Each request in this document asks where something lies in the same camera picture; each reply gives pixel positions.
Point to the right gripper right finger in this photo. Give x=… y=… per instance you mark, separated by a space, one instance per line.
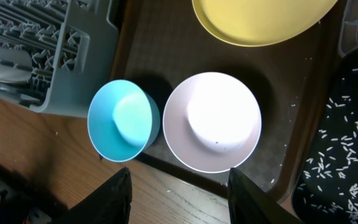
x=248 y=204

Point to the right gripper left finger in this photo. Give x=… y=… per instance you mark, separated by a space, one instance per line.
x=109 y=203

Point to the light blue bowl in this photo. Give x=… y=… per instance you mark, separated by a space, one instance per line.
x=123 y=120

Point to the pale pink bowl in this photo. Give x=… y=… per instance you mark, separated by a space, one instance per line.
x=212 y=122

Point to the yellow round plate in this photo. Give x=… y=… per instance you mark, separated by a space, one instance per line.
x=257 y=23

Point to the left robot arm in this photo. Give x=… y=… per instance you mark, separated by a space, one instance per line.
x=21 y=201

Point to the black waste tray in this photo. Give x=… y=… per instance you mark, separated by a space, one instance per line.
x=337 y=140

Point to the pile of rice grains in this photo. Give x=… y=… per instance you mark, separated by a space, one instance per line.
x=353 y=155

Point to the grey plastic dish rack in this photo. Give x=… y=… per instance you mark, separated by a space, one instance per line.
x=72 y=45

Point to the dark brown serving tray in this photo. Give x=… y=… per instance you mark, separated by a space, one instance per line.
x=162 y=43

